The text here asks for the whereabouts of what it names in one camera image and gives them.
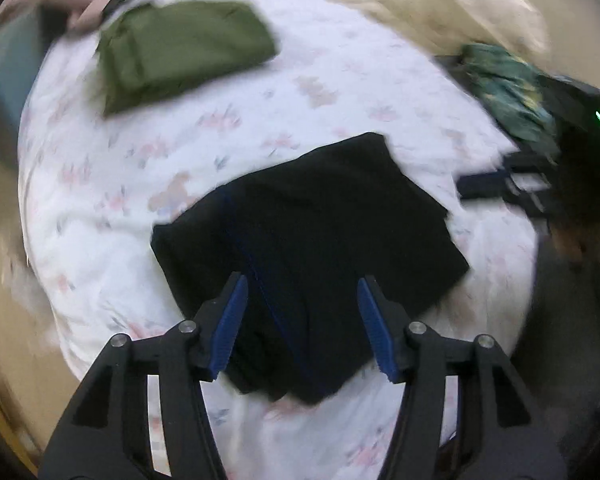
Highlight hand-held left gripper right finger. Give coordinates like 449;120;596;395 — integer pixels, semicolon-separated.
356;274;569;480

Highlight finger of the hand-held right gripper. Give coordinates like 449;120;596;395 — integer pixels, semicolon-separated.
456;152;556;220

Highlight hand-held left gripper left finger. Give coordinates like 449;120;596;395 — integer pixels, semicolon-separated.
37;271;251;480

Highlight black pants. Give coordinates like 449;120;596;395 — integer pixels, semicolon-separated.
150;132;471;406

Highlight olive green folded pants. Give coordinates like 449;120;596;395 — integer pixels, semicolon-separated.
95;0;280;117

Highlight green patterned cloth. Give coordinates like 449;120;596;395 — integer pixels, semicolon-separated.
450;42;568;153

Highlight white floral bed sheet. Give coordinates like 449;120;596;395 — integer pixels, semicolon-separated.
17;0;542;480

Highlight cream blanket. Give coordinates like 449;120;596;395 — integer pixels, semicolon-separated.
150;0;552;63

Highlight pink cloth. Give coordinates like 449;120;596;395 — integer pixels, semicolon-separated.
10;0;133;37

